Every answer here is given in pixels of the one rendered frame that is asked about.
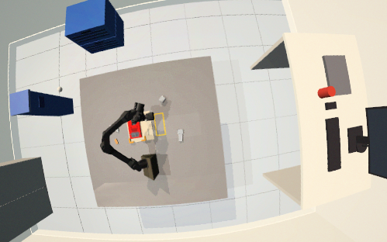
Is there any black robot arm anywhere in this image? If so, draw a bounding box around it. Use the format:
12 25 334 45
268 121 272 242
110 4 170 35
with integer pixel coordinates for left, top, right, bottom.
100 102 149 171

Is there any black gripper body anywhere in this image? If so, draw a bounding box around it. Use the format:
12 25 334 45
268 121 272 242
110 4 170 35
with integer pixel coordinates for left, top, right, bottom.
137 112 154 122

